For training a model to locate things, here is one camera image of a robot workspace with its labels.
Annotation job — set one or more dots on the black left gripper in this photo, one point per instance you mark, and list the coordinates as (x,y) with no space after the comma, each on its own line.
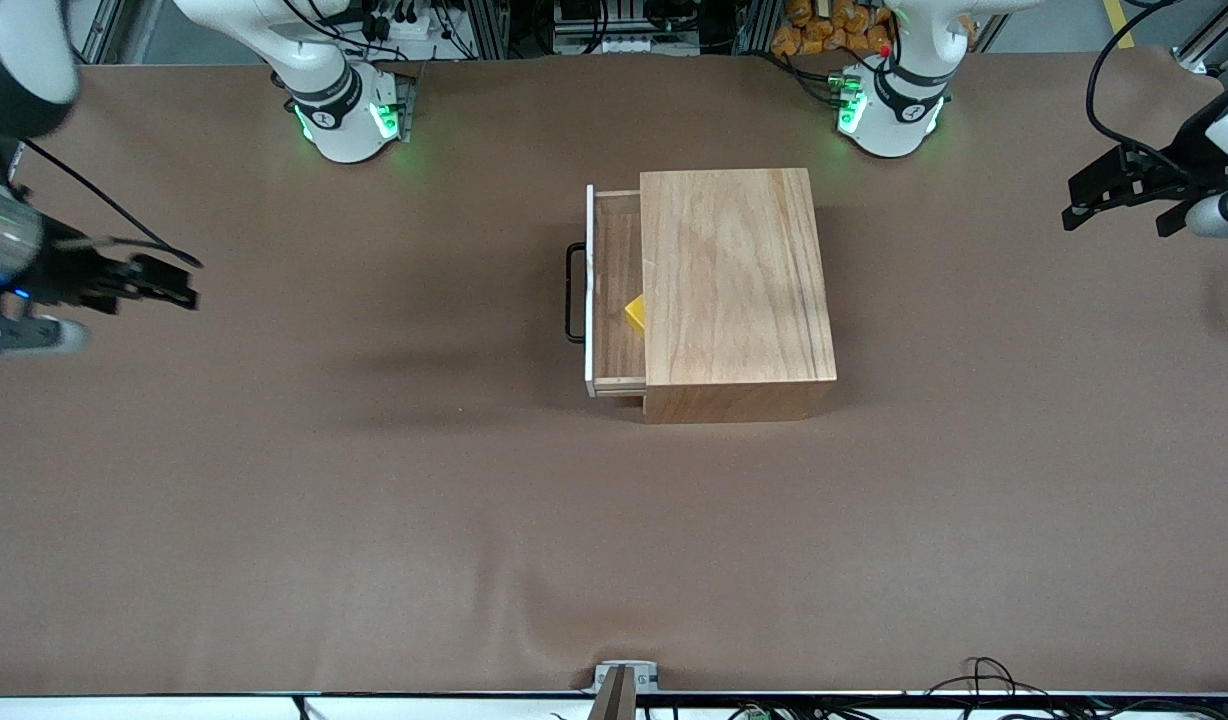
(1177,172)

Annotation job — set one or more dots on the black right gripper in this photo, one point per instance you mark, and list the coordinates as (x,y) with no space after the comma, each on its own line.
(69,276)

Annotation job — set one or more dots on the wooden drawer with white front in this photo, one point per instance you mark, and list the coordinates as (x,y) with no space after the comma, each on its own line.
(619,270)

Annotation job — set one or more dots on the yellow cube block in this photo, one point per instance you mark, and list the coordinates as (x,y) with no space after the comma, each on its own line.
(636,315)

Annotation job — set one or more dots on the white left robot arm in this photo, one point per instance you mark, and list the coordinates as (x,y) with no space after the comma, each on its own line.
(894,110)

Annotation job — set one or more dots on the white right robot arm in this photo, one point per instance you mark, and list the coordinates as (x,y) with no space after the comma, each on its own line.
(324,90)

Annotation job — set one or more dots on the wooden drawer cabinet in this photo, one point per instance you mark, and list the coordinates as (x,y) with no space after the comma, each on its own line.
(734,300)

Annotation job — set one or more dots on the orange bag pile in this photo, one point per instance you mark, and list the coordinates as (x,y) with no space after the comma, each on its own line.
(814,40)

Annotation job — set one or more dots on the brown table cloth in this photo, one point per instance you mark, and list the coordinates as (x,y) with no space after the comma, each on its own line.
(374,550)

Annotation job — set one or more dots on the white power strip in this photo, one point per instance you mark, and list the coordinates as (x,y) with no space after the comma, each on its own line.
(404,25)

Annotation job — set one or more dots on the metal equipment rack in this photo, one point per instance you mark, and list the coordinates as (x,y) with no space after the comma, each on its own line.
(624,40)

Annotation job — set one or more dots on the aluminium frame profile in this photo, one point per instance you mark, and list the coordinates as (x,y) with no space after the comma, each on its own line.
(1209,45)
(104,30)

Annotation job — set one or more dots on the brown camera mount post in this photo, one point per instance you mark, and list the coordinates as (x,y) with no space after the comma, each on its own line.
(614,700)

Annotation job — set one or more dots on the grey metal table bracket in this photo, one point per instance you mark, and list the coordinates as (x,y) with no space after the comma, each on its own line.
(644,675)

